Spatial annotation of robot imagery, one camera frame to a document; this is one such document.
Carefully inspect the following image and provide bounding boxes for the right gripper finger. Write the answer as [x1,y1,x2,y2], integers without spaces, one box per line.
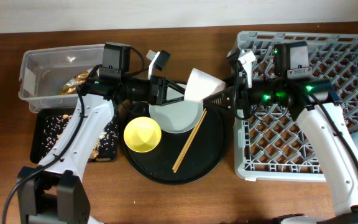
[218,76,237,96]
[203,86,234,112]

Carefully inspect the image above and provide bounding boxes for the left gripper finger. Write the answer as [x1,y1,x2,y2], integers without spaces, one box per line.
[163,96,184,105]
[162,78,185,95]

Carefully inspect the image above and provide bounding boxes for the light grey plate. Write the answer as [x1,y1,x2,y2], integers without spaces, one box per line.
[149,101,204,134]

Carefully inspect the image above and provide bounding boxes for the yellow bowl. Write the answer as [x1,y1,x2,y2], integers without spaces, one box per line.
[123,116,162,153]

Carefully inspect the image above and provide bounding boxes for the food scraps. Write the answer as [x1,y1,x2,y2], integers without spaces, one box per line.
[33,114,119,162]

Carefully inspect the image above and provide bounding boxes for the gold snack wrapper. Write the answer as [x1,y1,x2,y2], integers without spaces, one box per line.
[58,71,90,95]

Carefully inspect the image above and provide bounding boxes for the pink cup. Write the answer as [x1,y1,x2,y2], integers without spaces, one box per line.
[184,68,220,103]

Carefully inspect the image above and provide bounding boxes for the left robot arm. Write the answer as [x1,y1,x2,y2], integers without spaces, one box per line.
[1,42,185,223]

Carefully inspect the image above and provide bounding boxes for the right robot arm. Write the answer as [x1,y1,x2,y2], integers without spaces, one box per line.
[202,41,358,223]

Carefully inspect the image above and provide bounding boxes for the round black tray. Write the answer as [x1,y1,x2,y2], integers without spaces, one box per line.
[120,107,229,185]

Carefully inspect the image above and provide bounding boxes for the clear plastic bin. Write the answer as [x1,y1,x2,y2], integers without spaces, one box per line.
[18,44,104,113]

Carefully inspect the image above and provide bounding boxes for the black rectangular tray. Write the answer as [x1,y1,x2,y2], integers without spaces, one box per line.
[30,108,119,164]

